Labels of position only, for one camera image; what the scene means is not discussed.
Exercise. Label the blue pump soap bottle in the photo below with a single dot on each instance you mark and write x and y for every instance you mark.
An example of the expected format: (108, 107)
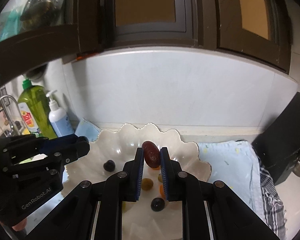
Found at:
(58, 117)

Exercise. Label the dark plum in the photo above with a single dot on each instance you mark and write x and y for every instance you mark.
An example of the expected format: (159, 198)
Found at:
(109, 166)

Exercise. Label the black knife block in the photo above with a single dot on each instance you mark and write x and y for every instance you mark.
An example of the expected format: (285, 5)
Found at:
(278, 147)

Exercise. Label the person's hand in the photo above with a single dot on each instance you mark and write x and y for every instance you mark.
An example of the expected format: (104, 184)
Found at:
(20, 226)

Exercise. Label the dark grape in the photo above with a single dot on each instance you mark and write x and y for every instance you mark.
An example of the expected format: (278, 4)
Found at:
(157, 204)

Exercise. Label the dark red date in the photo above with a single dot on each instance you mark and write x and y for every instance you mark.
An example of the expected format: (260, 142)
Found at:
(151, 154)

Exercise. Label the tall chrome faucet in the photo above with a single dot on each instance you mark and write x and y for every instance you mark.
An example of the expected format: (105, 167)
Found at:
(14, 129)

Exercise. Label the small olive green fruit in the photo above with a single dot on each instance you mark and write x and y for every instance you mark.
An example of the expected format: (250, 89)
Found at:
(146, 184)

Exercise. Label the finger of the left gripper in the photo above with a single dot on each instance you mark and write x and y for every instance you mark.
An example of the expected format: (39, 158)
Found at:
(80, 149)
(59, 144)

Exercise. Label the green dish soap bottle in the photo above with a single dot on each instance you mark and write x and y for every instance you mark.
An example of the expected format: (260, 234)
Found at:
(34, 109)

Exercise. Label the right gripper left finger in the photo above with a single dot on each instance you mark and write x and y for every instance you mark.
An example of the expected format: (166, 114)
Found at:
(94, 211)

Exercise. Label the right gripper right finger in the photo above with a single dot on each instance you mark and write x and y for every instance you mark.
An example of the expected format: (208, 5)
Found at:
(209, 210)

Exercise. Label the white scalloped ceramic bowl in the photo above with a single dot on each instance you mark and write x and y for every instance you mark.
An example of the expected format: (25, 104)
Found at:
(139, 221)

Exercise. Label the checkered plaid cloth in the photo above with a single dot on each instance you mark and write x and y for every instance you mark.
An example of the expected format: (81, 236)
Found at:
(273, 208)

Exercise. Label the light blue patterned cloth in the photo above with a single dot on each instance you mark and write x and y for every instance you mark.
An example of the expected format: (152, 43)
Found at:
(233, 162)

